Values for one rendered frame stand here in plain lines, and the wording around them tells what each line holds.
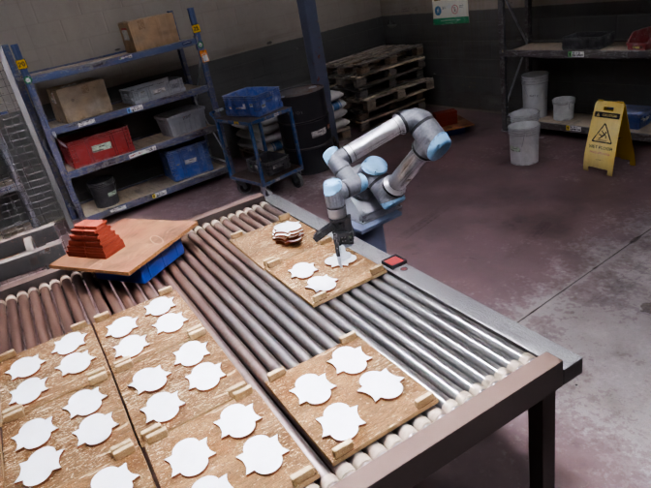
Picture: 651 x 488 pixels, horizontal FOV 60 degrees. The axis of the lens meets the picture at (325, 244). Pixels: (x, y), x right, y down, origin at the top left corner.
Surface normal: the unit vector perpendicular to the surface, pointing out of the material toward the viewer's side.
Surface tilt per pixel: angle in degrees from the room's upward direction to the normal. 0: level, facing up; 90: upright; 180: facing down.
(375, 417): 0
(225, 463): 0
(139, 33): 89
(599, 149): 77
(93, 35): 90
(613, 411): 1
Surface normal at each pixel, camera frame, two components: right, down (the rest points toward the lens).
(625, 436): -0.17, -0.88
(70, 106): 0.74, 0.07
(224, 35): 0.58, 0.27
